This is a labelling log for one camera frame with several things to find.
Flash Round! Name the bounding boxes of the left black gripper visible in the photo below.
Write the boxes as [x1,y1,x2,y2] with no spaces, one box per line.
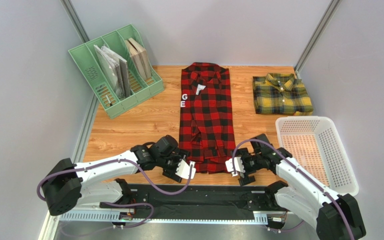
[157,148,191,183]

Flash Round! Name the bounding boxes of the red black plaid shirt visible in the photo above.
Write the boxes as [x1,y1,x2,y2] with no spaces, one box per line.
[178,62,236,174]

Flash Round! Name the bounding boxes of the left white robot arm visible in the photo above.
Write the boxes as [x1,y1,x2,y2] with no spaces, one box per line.
[36,135,196,216]

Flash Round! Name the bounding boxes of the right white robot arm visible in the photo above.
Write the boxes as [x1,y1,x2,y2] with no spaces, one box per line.
[225,134,367,240]

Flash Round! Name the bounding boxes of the white plastic basket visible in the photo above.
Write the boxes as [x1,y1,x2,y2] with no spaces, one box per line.
[275,116,360,196]

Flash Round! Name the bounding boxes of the yellow plaid folded shirt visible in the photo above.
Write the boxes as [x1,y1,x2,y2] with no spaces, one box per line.
[252,73,314,116]

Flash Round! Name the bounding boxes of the grey spiral notebooks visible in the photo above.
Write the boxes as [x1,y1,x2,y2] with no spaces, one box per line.
[93,44,132,100]

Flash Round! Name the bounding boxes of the green file organizer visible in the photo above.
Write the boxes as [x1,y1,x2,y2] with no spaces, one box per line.
[68,24,165,119]

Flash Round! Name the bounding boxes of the brown books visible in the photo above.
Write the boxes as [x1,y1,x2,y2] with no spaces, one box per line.
[124,38,152,80]

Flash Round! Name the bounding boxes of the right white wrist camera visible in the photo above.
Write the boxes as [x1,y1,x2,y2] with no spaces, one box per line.
[225,156,245,177]

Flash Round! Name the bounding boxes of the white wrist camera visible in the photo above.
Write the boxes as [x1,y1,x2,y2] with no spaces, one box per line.
[175,159,196,180]
[225,156,245,177]

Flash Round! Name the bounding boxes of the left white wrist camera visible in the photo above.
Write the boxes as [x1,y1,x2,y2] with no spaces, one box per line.
[175,159,196,180]

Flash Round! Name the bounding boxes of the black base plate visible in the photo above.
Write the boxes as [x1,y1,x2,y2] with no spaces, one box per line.
[114,184,286,220]

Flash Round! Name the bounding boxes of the aluminium frame rail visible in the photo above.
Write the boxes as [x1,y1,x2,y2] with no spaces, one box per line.
[38,196,359,240]

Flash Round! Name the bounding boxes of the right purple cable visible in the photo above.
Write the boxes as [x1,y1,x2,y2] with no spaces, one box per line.
[231,138,356,240]

